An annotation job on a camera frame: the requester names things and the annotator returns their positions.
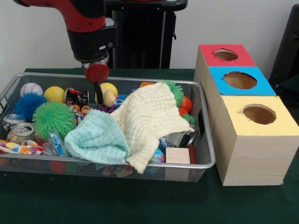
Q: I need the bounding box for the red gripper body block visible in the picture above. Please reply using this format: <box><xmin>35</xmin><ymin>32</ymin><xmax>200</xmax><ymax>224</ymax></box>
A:
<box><xmin>85</xmin><ymin>63</ymin><xmax>110</xmax><ymax>84</ymax></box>

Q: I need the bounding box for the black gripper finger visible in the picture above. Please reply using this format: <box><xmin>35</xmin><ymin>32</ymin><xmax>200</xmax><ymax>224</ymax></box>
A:
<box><xmin>94</xmin><ymin>82</ymin><xmax>104</xmax><ymax>105</ymax></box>

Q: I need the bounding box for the pale yellow duck toy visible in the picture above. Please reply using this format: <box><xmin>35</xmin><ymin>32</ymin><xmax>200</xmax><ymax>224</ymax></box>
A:
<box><xmin>96</xmin><ymin>90</ymin><xmax>117</xmax><ymax>108</ymax></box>

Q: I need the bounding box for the mint green waffle cloth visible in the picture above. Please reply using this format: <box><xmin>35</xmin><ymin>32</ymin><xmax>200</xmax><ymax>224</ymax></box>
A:
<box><xmin>64</xmin><ymin>109</ymin><xmax>132</xmax><ymax>165</ymax></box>

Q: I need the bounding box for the cream yellow waffle cloth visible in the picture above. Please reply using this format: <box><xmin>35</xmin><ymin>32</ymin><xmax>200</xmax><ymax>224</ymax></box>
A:
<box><xmin>110</xmin><ymin>82</ymin><xmax>195</xmax><ymax>174</ymax></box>

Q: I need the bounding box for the clear mesh bin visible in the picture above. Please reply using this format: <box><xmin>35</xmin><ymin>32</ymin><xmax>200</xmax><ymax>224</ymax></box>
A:
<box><xmin>0</xmin><ymin>72</ymin><xmax>216</xmax><ymax>182</ymax></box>

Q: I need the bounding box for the wooden box with three holes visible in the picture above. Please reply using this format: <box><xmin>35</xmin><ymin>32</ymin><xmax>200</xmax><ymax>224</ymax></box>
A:
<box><xmin>194</xmin><ymin>45</ymin><xmax>299</xmax><ymax>187</ymax></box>

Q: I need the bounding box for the yellow tennis ball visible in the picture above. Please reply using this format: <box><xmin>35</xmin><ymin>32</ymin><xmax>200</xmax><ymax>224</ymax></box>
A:
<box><xmin>100</xmin><ymin>83</ymin><xmax>119</xmax><ymax>97</ymax></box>

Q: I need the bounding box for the black red drink can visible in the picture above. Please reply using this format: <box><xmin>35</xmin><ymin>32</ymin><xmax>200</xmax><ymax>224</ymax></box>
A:
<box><xmin>65</xmin><ymin>88</ymin><xmax>90</xmax><ymax>107</ymax></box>

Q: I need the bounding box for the smooth yellow ball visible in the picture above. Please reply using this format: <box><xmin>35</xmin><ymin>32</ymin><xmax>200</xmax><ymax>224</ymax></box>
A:
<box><xmin>44</xmin><ymin>86</ymin><xmax>66</xmax><ymax>103</ymax></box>

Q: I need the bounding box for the large green fuzzy ball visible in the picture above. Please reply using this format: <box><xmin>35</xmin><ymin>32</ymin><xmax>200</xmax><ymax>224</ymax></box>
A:
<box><xmin>32</xmin><ymin>102</ymin><xmax>76</xmax><ymax>141</ymax></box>

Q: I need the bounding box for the white baseball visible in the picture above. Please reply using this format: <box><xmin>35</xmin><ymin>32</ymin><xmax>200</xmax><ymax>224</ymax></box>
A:
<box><xmin>20</xmin><ymin>83</ymin><xmax>43</xmax><ymax>97</ymax></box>

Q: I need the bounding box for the blue fuzzy ball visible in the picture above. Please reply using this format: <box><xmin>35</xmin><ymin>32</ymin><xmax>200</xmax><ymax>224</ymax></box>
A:
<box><xmin>13</xmin><ymin>92</ymin><xmax>47</xmax><ymax>121</ymax></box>

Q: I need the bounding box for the green spiky ball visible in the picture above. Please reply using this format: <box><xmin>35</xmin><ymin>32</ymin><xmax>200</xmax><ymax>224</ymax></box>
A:
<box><xmin>161</xmin><ymin>80</ymin><xmax>185</xmax><ymax>107</ymax></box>

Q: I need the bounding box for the tan drink can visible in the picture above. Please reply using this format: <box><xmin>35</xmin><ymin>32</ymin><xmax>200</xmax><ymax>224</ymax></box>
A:
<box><xmin>7</xmin><ymin>123</ymin><xmax>36</xmax><ymax>144</ymax></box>

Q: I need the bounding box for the red ball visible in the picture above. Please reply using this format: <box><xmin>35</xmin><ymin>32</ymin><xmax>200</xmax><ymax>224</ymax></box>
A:
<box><xmin>179</xmin><ymin>97</ymin><xmax>193</xmax><ymax>115</ymax></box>

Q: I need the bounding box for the silver drink can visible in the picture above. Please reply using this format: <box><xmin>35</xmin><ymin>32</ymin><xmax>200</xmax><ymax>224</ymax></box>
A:
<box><xmin>2</xmin><ymin>113</ymin><xmax>26</xmax><ymax>131</ymax></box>

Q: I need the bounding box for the colourful polka dot fabric toy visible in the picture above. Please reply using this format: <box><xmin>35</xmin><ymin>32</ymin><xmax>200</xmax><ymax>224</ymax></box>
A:
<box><xmin>0</xmin><ymin>140</ymin><xmax>45</xmax><ymax>156</ymax></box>

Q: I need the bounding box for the silver black metal can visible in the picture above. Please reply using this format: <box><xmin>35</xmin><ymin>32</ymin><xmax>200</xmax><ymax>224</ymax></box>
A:
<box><xmin>167</xmin><ymin>128</ymin><xmax>199</xmax><ymax>147</ymax></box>

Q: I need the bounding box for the pale wooden cube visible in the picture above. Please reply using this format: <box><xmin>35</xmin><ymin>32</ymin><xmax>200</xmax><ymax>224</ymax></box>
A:
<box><xmin>166</xmin><ymin>147</ymin><xmax>191</xmax><ymax>164</ymax></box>

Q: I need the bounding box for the dark green table cloth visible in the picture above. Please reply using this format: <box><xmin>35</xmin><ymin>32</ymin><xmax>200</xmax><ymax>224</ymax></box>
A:
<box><xmin>0</xmin><ymin>68</ymin><xmax>299</xmax><ymax>224</ymax></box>

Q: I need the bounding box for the black equipment stand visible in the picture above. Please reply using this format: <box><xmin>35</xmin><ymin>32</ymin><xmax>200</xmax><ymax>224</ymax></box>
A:
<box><xmin>270</xmin><ymin>4</ymin><xmax>299</xmax><ymax>91</ymax></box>

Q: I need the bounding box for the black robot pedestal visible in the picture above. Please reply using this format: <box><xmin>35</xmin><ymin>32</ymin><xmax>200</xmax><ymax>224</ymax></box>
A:
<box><xmin>105</xmin><ymin>0</ymin><xmax>188</xmax><ymax>70</ymax></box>

